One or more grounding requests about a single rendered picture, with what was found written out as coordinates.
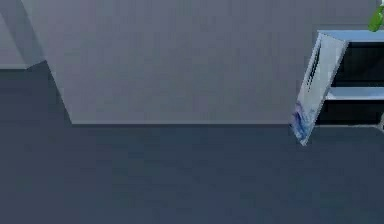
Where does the pale blue open shelf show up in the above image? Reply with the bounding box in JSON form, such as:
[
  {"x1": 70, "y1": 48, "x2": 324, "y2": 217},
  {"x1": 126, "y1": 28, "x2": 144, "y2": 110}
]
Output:
[{"x1": 289, "y1": 29, "x2": 384, "y2": 147}]

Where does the green house plant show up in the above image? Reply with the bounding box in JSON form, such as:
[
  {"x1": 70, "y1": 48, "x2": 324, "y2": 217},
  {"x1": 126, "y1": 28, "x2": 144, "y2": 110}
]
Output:
[{"x1": 367, "y1": 0, "x2": 384, "y2": 33}]

